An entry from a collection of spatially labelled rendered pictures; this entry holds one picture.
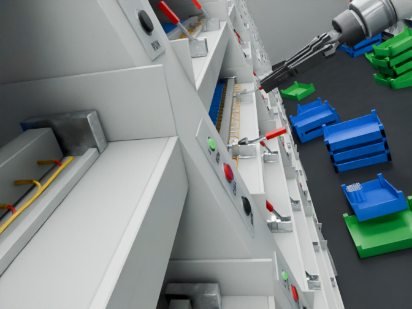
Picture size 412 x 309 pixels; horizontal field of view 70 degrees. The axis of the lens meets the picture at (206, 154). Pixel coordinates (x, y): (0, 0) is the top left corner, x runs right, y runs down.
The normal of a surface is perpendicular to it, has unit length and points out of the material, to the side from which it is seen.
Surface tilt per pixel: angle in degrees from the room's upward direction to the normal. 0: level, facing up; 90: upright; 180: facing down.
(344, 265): 0
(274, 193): 19
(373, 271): 0
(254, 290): 90
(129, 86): 90
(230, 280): 90
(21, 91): 90
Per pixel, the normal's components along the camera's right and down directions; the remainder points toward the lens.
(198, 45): -0.11, 0.50
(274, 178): -0.15, -0.86
